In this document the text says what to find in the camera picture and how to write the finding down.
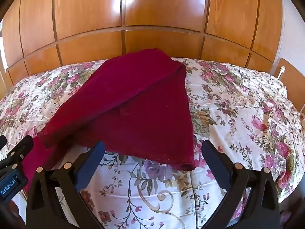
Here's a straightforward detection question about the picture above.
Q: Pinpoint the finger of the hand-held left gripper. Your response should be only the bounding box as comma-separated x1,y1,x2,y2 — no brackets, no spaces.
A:
0,135,34,164

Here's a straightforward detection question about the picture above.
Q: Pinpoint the white cable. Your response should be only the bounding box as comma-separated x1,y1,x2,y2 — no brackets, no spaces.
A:
278,66,305,120

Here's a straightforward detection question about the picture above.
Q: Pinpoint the wooden headboard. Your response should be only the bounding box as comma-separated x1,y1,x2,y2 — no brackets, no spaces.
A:
273,58,305,115

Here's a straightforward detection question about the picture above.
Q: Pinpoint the floral bedspread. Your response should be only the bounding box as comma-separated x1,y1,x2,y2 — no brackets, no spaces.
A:
0,57,301,229

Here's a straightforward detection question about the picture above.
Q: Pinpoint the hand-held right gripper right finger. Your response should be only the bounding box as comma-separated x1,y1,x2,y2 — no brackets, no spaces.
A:
201,139,281,229

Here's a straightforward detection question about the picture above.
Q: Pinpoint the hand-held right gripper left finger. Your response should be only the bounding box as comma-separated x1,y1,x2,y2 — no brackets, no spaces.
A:
26,141,106,229

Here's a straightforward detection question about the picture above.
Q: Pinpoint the wooden wardrobe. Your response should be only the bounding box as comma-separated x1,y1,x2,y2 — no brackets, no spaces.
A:
0,0,284,91

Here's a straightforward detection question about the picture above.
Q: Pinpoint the dark red knitted garment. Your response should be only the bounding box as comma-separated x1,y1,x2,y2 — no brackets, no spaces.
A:
21,48,196,194

